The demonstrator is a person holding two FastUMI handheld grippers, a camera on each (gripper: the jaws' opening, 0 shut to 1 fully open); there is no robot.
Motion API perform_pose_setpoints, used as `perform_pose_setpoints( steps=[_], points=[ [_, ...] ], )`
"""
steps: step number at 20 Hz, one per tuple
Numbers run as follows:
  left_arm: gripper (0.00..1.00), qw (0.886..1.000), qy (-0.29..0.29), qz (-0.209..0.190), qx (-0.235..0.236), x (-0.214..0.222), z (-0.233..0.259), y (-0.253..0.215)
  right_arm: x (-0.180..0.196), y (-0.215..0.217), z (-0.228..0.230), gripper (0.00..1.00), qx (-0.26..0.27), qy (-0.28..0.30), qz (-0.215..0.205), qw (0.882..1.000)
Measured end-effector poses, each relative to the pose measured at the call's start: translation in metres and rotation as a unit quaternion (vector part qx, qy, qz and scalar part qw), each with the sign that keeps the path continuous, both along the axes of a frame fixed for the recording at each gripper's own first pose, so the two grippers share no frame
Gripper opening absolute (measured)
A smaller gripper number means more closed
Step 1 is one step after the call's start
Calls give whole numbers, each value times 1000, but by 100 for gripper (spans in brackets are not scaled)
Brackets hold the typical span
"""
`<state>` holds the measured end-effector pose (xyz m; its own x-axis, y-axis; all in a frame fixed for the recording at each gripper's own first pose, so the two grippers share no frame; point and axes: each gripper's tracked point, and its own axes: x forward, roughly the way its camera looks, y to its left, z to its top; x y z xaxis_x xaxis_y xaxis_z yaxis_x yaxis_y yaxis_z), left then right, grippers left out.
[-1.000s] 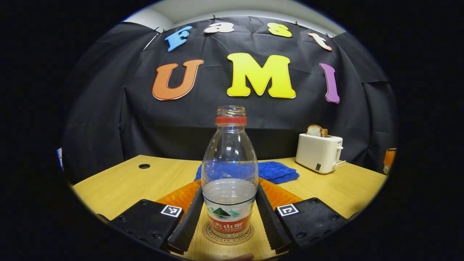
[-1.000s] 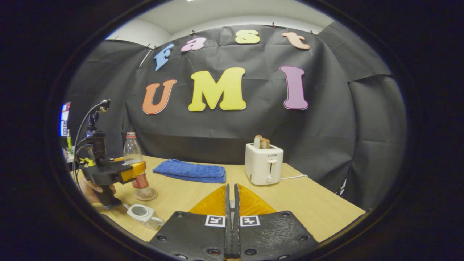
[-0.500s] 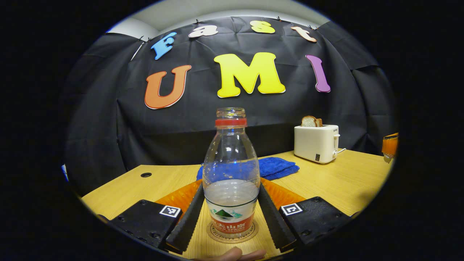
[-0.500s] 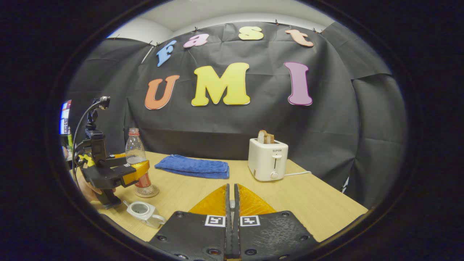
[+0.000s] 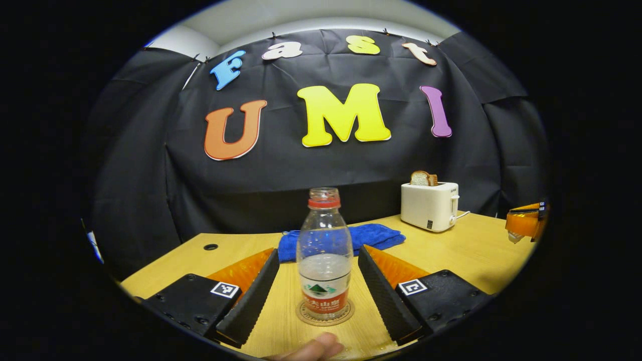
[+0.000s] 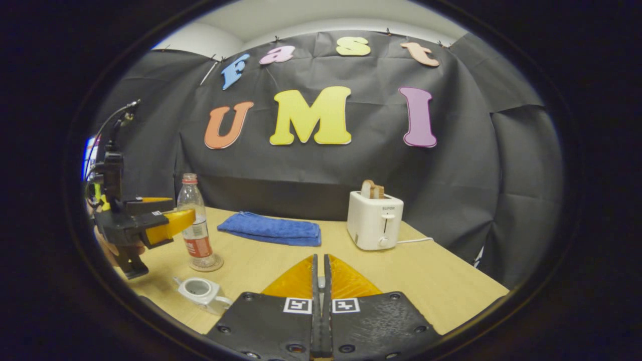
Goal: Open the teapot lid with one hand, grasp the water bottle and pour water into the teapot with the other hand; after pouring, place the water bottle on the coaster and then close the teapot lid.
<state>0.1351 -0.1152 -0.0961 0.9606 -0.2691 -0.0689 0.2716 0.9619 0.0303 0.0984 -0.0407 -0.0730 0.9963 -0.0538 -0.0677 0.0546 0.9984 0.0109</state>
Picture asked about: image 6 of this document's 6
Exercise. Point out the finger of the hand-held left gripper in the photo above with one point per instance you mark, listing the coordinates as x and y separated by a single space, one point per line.
148 205
170 225

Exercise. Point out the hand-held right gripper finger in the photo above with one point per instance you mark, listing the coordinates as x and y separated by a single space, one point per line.
316 326
327 326

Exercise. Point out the clear plastic water bottle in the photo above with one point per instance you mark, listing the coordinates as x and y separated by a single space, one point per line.
196 235

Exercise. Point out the round wooden coaster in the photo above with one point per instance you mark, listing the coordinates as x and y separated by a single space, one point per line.
215 263

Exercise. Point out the white porcelain teacup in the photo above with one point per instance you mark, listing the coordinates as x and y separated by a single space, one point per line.
200 291

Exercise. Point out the computer monitor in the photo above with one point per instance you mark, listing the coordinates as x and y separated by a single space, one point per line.
90 158

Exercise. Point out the blue folded towel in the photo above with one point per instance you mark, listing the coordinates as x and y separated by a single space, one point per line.
271 229

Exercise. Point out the white toaster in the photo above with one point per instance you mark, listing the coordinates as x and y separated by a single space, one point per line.
373 223

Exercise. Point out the pale toast slice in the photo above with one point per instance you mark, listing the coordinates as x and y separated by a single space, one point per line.
366 189

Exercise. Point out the brown toast slice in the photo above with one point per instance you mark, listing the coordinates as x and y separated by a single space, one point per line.
379 192

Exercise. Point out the black white checkered board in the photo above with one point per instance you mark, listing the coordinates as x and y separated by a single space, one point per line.
479 256

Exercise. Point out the black backdrop cloth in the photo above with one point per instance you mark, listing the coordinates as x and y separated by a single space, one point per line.
451 175

